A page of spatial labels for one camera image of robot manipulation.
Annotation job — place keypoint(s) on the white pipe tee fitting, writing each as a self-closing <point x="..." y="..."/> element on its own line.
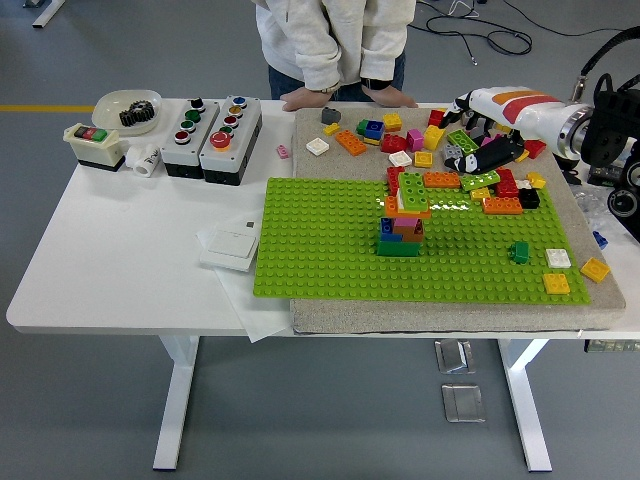
<point x="142" y="161"/>

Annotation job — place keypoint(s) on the small dark green brick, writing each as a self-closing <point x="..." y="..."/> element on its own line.
<point x="520" y="253"/>

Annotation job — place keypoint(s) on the white bowl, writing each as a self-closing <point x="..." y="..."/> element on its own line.
<point x="107" y="112"/>

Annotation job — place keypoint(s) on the red square toy brick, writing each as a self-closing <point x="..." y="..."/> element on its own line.
<point x="536" y="149"/>
<point x="436" y="117"/>

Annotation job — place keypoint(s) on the yellow square toy brick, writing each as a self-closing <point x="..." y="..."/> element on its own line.
<point x="392" y="122"/>
<point x="480" y="195"/>
<point x="557" y="284"/>
<point x="595" y="270"/>
<point x="536" y="179"/>
<point x="423" y="159"/>

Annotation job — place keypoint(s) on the emergency stop control box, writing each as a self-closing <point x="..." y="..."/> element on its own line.
<point x="235" y="150"/>

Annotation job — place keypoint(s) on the green studded baseplate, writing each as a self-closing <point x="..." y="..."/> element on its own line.
<point x="325" y="250"/>

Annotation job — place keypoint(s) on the lime long toy brick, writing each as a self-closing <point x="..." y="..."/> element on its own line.
<point x="462" y="140"/>
<point x="479" y="181"/>
<point x="415" y="191"/>

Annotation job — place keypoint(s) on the blue green yellow brick stack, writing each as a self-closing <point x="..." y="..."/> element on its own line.
<point x="372" y="130"/>

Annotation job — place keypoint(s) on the white wall switch plate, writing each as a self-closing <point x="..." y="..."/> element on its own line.
<point x="227" y="245"/>

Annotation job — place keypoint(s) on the person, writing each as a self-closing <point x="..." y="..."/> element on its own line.
<point x="340" y="35"/>

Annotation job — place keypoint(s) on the person's left hand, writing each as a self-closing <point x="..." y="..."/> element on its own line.
<point x="392" y="97"/>

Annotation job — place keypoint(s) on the black wristwatch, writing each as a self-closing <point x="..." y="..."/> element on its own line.
<point x="376" y="84"/>

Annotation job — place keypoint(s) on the orange long toy brick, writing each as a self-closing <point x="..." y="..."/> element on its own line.
<point x="415" y="214"/>
<point x="351" y="143"/>
<point x="502" y="205"/>
<point x="442" y="179"/>

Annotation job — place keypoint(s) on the silver floor socket plate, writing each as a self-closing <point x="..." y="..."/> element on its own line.
<point x="452" y="357"/>
<point x="463" y="402"/>

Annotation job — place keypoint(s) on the black metal gears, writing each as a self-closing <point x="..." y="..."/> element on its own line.
<point x="135" y="116"/>

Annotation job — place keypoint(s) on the person's left forearm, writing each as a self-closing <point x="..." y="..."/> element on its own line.
<point x="382" y="55"/>

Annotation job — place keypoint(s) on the person's right hand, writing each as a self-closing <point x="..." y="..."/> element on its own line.
<point x="297" y="99"/>

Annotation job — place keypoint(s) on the small blue piece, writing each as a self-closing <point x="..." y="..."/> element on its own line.
<point x="600" y="239"/>

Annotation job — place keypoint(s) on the small yellow toy brick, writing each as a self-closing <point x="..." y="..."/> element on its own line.
<point x="331" y="128"/>

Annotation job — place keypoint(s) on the red long toy brick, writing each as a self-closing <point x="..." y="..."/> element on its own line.
<point x="506" y="182"/>
<point x="392" y="177"/>

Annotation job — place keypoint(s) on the white flat square tile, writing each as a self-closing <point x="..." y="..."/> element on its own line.
<point x="317" y="146"/>
<point x="400" y="159"/>

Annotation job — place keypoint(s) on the white square toy brick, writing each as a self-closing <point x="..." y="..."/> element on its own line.
<point x="401" y="204"/>
<point x="558" y="258"/>

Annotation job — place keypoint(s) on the white table leg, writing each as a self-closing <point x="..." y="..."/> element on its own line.
<point x="525" y="400"/>
<point x="175" y="400"/>

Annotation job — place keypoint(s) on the brown toy brick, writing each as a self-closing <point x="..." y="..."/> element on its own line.
<point x="411" y="235"/>

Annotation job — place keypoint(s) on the dark keyed panel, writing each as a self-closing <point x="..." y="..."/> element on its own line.
<point x="612" y="345"/>

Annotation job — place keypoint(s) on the magenta toy brick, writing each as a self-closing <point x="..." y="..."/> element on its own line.
<point x="415" y="141"/>

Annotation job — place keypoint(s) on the grey-brown mat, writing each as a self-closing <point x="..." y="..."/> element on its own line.
<point x="325" y="167"/>

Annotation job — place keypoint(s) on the white paper sheet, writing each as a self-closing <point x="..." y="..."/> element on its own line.
<point x="265" y="325"/>

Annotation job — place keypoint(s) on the person's right forearm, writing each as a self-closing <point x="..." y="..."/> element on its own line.
<point x="320" y="60"/>

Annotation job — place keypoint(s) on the three-button control box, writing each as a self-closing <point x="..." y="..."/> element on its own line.
<point x="185" y="145"/>

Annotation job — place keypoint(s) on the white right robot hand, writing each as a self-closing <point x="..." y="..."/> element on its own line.
<point x="525" y="112"/>

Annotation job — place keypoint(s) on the dark grey toy brick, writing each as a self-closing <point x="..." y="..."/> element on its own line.
<point x="331" y="116"/>

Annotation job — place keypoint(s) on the green square toy brick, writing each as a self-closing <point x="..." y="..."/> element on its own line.
<point x="397" y="249"/>

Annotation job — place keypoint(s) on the black toy brick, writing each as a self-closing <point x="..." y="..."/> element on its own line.
<point x="529" y="198"/>

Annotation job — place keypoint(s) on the blue toy brick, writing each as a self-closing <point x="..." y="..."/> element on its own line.
<point x="386" y="231"/>

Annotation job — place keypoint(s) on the white red-green switch box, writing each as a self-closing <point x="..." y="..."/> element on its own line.
<point x="95" y="150"/>

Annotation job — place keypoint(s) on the grey long toy brick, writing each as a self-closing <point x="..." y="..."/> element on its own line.
<point x="451" y="151"/>

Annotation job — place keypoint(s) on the white furniture foot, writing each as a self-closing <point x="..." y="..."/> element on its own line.
<point x="47" y="14"/>

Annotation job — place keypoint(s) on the small white toy brick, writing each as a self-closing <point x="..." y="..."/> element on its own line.
<point x="524" y="184"/>

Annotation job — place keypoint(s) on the small black rubber part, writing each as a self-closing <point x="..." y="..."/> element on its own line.
<point x="573" y="176"/>

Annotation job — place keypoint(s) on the clear plastic bag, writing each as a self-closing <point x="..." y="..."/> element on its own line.
<point x="592" y="205"/>

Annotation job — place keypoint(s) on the small pink toy brick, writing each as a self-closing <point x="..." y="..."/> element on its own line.
<point x="283" y="151"/>

